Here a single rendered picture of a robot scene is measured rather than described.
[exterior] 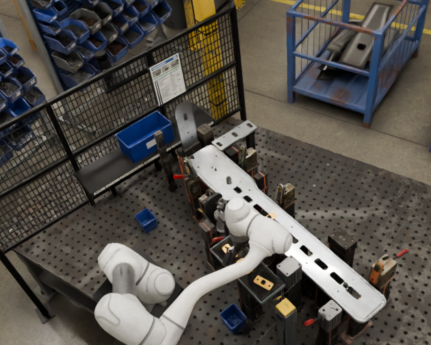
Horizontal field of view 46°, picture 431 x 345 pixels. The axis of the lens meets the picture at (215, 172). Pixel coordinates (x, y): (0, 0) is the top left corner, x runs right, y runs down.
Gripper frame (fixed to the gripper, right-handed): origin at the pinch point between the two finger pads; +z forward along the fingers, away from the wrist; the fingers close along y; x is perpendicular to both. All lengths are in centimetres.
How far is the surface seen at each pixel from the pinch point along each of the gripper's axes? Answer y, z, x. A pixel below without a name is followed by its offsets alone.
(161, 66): 31, -21, 126
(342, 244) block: 49, 17, -12
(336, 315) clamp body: 21.1, 14.6, -38.5
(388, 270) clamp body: 54, 14, -36
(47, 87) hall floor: -6, 120, 368
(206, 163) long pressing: 27, 20, 79
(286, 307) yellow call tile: 2.4, 4.0, -27.2
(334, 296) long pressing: 28.7, 20.0, -29.0
